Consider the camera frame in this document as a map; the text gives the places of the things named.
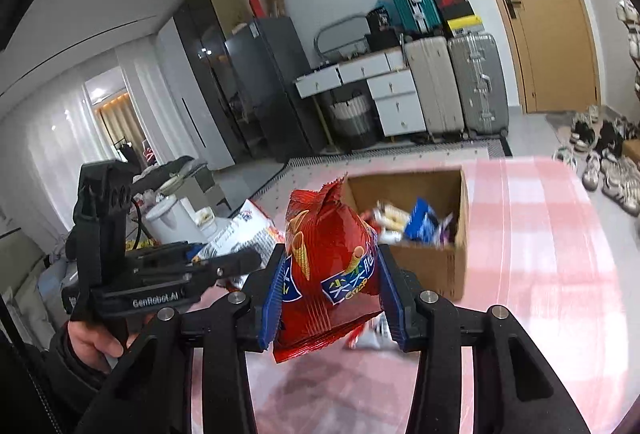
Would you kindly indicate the red garment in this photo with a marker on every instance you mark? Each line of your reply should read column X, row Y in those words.
column 148, row 155

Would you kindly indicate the red triangular snack bag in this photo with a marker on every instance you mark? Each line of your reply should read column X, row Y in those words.
column 330, row 264

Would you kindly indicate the plain black shoebox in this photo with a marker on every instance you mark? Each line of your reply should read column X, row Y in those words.
column 457, row 12

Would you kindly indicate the blue snack packet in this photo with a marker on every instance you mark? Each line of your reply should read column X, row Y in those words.
column 420, row 221

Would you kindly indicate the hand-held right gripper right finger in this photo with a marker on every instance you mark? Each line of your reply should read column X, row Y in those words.
column 392, row 304

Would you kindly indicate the tan curtain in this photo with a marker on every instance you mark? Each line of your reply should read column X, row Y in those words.
column 120, row 124

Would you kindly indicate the dark cloth pile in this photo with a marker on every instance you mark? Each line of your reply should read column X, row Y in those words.
column 165, row 172

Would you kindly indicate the white drawer desk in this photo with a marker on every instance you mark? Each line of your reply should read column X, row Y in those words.
column 395, row 104

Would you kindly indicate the dark glass cabinet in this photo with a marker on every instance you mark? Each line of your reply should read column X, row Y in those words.
column 205, row 64

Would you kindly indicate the brown cardboard box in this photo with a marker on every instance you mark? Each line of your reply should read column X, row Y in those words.
column 435, row 269

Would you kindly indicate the woven laundry basket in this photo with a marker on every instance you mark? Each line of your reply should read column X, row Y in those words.
column 352, row 124

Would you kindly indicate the white sheer curtain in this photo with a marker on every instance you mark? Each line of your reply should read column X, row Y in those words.
column 45, row 149

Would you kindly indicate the scattered sneakers group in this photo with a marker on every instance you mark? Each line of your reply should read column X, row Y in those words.
column 610, row 169

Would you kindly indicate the beige suitcase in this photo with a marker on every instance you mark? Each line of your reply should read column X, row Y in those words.
column 432, row 89

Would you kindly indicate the person's left hand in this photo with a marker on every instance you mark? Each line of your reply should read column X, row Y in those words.
column 87, row 344

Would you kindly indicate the grey box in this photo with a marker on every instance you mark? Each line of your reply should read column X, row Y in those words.
column 205, row 186

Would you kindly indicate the white lidded pot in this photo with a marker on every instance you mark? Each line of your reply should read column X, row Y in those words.
column 167, row 221

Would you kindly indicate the person's left forearm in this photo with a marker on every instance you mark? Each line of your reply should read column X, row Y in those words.
column 65, row 379

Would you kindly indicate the small cardboard box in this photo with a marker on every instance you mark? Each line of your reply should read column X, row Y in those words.
column 631, row 148

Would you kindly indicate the beige sofa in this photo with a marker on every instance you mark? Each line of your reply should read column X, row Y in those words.
column 25, row 264

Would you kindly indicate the tan wooden door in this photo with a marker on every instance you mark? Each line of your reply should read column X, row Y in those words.
column 540, row 39

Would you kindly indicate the oval mirror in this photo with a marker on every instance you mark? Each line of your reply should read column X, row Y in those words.
column 340, row 34

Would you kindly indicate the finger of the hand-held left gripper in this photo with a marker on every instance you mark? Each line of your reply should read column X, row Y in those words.
column 225, row 270
column 160, row 253

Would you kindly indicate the yellow black shoebox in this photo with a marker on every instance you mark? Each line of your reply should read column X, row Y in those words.
column 465, row 25

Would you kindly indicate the black printed paper bag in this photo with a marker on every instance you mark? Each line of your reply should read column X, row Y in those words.
column 380, row 22

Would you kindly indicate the red paper bag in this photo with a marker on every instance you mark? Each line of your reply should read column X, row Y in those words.
column 257, row 5

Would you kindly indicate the blue plastic bag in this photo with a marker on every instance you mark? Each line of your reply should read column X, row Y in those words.
column 382, row 7

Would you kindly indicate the narrow cardboard box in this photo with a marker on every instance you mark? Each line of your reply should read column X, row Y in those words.
column 274, row 2

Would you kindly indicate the grey refrigerator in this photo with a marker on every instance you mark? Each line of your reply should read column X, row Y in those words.
column 275, row 89

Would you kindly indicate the silver suitcase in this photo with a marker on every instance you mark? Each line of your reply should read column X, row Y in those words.
column 475, row 84

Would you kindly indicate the large white printed snack bag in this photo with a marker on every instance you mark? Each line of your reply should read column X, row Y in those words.
column 250, row 234

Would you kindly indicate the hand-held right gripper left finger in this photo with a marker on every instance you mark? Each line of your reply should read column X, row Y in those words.
column 272, row 299

